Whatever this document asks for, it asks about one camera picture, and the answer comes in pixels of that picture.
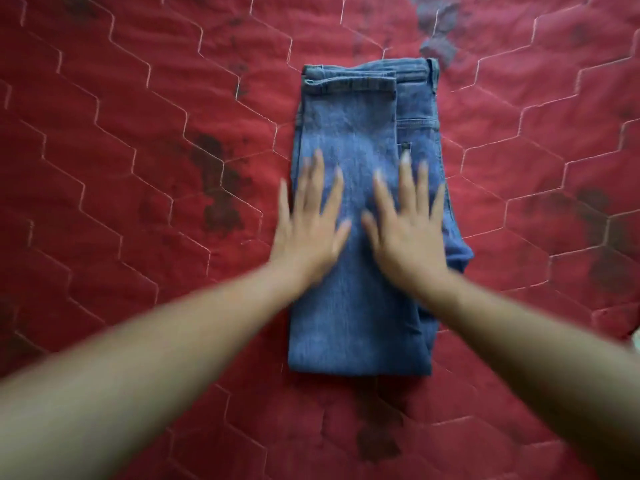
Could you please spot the red quilted bedspread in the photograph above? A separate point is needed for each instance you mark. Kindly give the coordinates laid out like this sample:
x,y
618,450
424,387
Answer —
x,y
125,144

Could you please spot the person's right middle finger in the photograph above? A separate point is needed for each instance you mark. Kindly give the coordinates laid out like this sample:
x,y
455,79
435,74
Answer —
x,y
406,182

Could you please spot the person's right hand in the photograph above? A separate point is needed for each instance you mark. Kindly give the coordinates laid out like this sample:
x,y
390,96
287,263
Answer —
x,y
410,247

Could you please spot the blue denim jeans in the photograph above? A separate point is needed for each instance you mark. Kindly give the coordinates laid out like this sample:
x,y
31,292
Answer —
x,y
357,314

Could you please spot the person's left middle finger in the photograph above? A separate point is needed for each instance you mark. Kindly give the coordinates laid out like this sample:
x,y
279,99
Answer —
x,y
316,179

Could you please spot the person's left forearm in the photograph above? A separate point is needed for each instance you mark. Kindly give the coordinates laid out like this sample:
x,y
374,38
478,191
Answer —
x,y
150,354

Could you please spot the person's right forearm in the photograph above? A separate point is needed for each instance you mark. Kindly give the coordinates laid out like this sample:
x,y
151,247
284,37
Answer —
x,y
540,359

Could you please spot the person's left little finger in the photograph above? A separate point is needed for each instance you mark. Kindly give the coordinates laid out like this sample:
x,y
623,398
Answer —
x,y
284,202

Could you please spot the person's left hand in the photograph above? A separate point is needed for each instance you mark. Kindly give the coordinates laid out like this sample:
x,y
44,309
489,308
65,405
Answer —
x,y
306,244

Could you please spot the person's right little finger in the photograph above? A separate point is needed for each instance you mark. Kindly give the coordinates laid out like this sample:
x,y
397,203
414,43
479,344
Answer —
x,y
439,204

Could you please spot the person's left thumb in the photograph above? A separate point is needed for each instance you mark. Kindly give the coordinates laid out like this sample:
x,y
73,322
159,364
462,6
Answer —
x,y
342,237

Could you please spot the person's right thumb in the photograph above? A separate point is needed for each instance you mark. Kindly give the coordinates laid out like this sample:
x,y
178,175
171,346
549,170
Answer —
x,y
371,232

